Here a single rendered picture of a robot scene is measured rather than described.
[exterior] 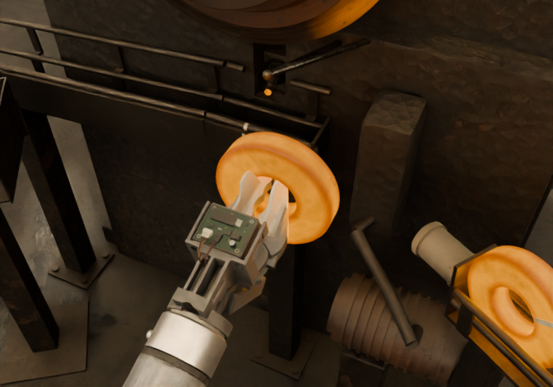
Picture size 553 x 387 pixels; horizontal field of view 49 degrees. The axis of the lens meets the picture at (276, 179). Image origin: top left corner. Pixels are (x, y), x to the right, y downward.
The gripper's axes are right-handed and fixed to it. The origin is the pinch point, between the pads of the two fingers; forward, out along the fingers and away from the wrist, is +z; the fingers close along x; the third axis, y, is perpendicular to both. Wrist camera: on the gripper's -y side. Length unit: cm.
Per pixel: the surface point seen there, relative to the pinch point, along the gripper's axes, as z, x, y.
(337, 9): 23.1, 0.9, 6.2
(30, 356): -27, 63, -80
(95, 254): 4, 67, -89
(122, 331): -12, 47, -85
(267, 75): 12.6, 6.6, 2.7
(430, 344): -2.1, -23.8, -33.1
